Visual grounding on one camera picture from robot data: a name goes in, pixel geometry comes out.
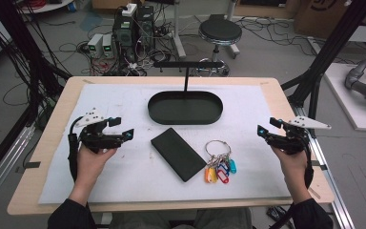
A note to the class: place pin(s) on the black key rack with tray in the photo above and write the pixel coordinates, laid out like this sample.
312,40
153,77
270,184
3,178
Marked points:
184,108

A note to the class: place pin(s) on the round white table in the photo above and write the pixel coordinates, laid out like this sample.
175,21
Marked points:
47,6

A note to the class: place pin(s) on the black rectangular case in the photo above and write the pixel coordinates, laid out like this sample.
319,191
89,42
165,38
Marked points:
178,154

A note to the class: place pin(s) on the black metal frame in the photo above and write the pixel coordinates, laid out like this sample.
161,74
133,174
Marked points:
330,47
19,41

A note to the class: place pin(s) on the small cardboard box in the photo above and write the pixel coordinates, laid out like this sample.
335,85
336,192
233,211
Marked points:
108,4

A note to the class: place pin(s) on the aluminium rail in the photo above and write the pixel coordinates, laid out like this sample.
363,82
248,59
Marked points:
333,187
6,165

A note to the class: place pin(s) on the white power strip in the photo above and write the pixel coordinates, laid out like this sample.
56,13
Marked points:
129,9

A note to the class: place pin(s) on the person's left hand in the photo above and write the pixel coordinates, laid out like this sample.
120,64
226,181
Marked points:
89,167

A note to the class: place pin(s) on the person's right hand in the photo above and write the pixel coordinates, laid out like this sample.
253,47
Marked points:
295,168

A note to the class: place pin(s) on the white table mat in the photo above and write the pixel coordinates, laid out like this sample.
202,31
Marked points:
139,178

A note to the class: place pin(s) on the grey bench power supply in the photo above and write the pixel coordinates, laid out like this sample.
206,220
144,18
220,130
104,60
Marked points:
108,46
94,45

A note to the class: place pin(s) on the white floor board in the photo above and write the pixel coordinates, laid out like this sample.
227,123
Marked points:
349,105

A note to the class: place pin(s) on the black computer tower green label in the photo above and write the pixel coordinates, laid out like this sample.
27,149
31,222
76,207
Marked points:
124,35

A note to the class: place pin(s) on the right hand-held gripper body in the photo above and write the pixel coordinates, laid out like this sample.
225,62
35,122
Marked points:
294,140

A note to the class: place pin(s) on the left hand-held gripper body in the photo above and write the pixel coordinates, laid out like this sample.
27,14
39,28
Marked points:
98,140

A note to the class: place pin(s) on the white desk leg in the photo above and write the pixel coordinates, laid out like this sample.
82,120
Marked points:
178,35

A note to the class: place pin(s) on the large cardboard box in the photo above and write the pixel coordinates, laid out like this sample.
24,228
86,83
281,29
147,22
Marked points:
317,16

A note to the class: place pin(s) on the black round stool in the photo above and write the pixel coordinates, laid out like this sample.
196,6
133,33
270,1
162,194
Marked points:
219,31

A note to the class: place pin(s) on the black power brick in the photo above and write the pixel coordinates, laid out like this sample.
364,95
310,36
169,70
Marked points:
276,213

